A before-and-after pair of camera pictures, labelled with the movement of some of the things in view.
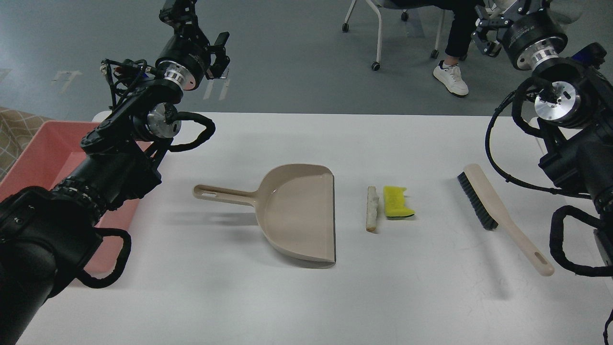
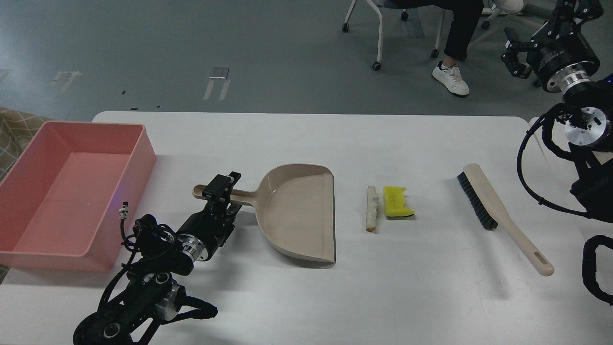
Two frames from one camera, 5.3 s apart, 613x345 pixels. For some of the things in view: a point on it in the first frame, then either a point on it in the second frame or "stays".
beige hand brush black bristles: [491, 212] stays
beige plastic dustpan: [294, 205] stays
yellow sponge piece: [394, 202] stays
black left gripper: [186, 61] → [204, 232]
